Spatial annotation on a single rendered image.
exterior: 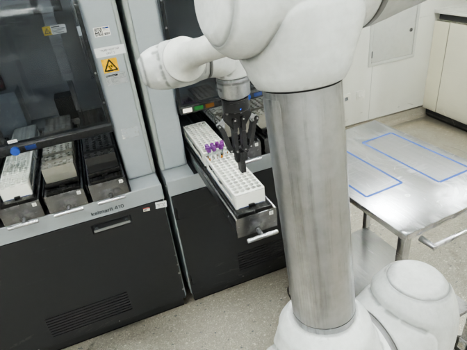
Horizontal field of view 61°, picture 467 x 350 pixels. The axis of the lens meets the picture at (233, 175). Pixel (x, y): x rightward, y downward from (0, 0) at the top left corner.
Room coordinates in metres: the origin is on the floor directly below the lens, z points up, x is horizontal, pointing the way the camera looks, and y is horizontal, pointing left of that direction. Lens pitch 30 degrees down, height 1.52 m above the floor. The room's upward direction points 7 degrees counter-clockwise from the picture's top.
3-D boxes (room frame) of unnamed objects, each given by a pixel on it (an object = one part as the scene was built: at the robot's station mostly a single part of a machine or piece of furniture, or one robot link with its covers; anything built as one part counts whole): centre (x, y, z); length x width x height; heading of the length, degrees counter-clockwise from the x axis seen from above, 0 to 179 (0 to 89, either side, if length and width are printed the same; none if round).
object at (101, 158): (1.35, 0.49, 0.85); 0.12 x 0.02 x 0.06; 108
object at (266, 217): (1.27, 0.04, 0.78); 0.73 x 0.14 x 0.09; 18
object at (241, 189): (1.14, 0.00, 0.83); 0.30 x 0.10 x 0.06; 18
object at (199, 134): (1.44, 0.10, 0.83); 0.30 x 0.10 x 0.06; 18
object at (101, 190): (1.58, 0.56, 0.78); 0.73 x 0.14 x 0.09; 18
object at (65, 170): (1.31, 0.64, 0.85); 0.12 x 0.02 x 0.06; 108
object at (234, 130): (1.04, -0.02, 1.04); 0.04 x 0.01 x 0.11; 17
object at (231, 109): (1.04, -0.03, 1.11); 0.08 x 0.07 x 0.09; 107
